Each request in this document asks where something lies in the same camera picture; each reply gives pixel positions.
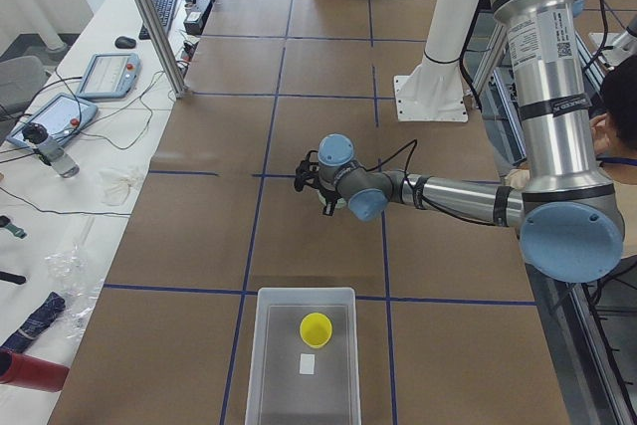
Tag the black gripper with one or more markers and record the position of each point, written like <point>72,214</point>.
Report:
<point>328,196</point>

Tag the light green bowl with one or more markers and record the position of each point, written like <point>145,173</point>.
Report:
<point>341,203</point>

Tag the yellow plastic cup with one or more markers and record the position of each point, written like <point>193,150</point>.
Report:
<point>316,330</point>

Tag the white label in box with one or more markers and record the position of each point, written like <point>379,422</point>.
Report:
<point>307,364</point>

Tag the clear plastic storage box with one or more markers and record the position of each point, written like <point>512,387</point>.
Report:
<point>277,393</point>

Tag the black power adapter box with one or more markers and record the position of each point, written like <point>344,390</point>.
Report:
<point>197,14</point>

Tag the white crumpled tissue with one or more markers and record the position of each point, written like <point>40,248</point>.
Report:
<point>116,184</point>

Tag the blue teach pendant far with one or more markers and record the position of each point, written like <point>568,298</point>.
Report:
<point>109,76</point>

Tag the blue teach pendant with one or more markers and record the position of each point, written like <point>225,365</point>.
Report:
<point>63,117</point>
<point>109,76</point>

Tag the black keyboard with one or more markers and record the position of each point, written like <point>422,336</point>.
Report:
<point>165,10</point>

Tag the black computer mouse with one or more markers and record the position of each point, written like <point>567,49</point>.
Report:
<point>124,42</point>

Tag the crumpled clear plastic wrap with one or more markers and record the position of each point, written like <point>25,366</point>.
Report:
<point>78,287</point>

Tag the blue teach pendant near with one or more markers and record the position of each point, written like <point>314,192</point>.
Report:
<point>63,117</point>

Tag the clear water bottle black cap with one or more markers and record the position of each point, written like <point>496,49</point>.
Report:
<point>50,150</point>

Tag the person in beige shirt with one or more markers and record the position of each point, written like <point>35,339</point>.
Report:
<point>614,139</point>

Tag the folded blue umbrella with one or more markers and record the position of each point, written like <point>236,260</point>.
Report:
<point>35,324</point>

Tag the black marker pen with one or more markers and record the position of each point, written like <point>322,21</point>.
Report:
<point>12,278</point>

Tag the green wrist watch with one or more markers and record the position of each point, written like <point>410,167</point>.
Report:
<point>7,224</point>

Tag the grey office chair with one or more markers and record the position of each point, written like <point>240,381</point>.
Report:
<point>21,79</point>

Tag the dark red bottle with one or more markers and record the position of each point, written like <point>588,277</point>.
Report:
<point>31,372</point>

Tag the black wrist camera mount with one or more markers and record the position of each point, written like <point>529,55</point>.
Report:
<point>307,173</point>

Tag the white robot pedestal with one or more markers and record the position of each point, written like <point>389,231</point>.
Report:
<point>434,90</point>

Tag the aluminium frame post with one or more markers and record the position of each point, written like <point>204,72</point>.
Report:
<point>161,46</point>

